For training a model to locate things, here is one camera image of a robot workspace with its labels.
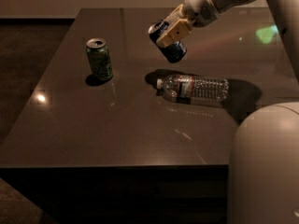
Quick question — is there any grey-white gripper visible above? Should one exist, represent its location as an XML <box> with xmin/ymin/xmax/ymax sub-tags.
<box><xmin>156</xmin><ymin>0</ymin><xmax>220</xmax><ymax>48</ymax></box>

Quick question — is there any blue pepsi can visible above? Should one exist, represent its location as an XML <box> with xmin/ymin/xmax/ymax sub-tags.
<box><xmin>148</xmin><ymin>20</ymin><xmax>188</xmax><ymax>64</ymax></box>

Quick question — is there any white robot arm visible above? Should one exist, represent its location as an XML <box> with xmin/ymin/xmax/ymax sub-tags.
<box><xmin>157</xmin><ymin>0</ymin><xmax>299</xmax><ymax>224</ymax></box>

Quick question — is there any green soda can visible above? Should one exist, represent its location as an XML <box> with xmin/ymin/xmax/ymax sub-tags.
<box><xmin>86</xmin><ymin>38</ymin><xmax>113</xmax><ymax>82</ymax></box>

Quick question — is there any clear plastic water bottle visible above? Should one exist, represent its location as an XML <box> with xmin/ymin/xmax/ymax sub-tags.
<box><xmin>156</xmin><ymin>74</ymin><xmax>229</xmax><ymax>105</ymax></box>

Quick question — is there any dark cabinet under counter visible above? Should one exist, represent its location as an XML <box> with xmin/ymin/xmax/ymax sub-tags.
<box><xmin>1</xmin><ymin>167</ymin><xmax>228</xmax><ymax>224</ymax></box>

